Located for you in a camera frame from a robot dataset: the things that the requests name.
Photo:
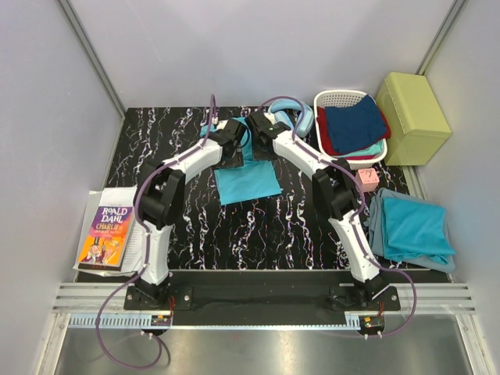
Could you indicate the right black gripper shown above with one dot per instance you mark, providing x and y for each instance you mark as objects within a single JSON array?
[{"x": 258, "y": 155}]

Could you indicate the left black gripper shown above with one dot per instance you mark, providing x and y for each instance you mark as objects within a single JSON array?
[{"x": 233, "y": 159}]

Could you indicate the turquoise t-shirt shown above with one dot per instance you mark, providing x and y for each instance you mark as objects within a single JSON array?
[{"x": 255, "y": 179}]

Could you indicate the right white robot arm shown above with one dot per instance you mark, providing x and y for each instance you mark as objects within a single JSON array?
[{"x": 335, "y": 196}]

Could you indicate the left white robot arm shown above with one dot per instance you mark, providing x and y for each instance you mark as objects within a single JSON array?
[{"x": 159, "y": 200}]

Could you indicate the pile of teal t-shirts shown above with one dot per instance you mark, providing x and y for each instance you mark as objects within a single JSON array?
[{"x": 403, "y": 228}]

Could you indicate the light blue headphones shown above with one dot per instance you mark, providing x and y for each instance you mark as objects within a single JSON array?
[{"x": 305, "y": 118}]

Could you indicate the white plastic laundry basket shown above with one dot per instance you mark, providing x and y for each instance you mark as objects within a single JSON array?
[{"x": 345, "y": 98}]

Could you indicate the navy blue folded t-shirt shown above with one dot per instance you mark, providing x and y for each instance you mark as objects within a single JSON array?
[{"x": 355, "y": 127}]

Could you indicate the pink cube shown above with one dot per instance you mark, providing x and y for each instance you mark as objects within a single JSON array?
[{"x": 368, "y": 179}]

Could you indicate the white paper sheets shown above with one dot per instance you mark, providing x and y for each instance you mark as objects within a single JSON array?
[{"x": 122, "y": 196}]

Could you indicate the teal folded t-shirt in basket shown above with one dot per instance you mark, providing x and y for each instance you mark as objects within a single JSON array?
[{"x": 367, "y": 153}]

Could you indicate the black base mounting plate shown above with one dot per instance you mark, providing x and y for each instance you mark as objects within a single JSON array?
[{"x": 296, "y": 298}]

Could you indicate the yellow-green storage box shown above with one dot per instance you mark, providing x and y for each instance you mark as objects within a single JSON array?
[{"x": 418, "y": 125}]

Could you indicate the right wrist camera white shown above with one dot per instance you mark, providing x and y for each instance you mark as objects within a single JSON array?
[{"x": 269, "y": 116}]

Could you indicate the aluminium rail frame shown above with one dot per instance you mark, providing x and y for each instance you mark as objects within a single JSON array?
[{"x": 91, "y": 305}]

